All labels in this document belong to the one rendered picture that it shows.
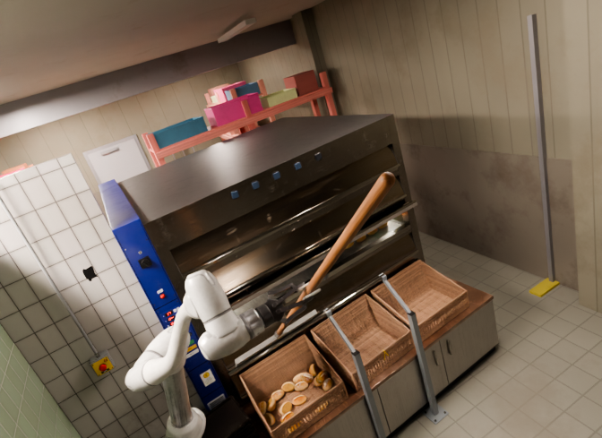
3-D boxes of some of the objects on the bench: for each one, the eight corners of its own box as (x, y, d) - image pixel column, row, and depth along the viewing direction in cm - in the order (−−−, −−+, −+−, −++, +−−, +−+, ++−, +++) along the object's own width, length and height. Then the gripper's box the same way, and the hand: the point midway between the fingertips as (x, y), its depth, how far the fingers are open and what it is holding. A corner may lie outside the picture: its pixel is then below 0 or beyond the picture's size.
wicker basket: (376, 317, 330) (368, 290, 320) (425, 284, 351) (418, 258, 341) (418, 346, 289) (411, 315, 279) (471, 306, 309) (466, 277, 299)
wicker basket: (250, 403, 287) (236, 374, 277) (314, 360, 307) (305, 332, 297) (278, 451, 245) (263, 420, 235) (350, 398, 265) (339, 366, 255)
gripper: (247, 301, 141) (303, 270, 150) (270, 341, 137) (326, 306, 145) (248, 296, 135) (306, 263, 143) (272, 338, 130) (331, 302, 139)
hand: (308, 289), depth 143 cm, fingers closed on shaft, 3 cm apart
